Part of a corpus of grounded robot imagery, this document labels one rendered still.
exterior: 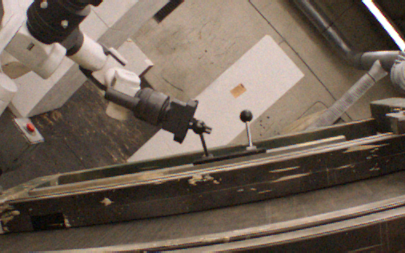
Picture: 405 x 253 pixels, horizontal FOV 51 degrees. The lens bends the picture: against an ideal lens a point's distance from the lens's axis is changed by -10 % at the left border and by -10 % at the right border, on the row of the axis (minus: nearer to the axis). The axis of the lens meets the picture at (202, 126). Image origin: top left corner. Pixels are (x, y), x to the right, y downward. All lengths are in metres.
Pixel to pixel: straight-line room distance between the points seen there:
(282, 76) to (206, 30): 4.59
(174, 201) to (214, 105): 4.06
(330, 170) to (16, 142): 1.12
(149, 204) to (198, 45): 8.49
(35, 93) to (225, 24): 6.10
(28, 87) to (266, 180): 3.10
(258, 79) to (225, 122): 0.57
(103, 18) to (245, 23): 6.00
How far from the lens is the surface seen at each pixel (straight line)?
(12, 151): 1.68
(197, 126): 1.21
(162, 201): 0.91
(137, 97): 1.26
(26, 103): 3.84
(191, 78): 9.36
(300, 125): 7.09
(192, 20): 9.39
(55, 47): 0.79
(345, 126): 1.51
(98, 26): 3.60
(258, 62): 4.92
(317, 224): 0.46
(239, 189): 0.89
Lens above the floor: 1.63
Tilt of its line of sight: 9 degrees down
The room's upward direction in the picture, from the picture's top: 48 degrees clockwise
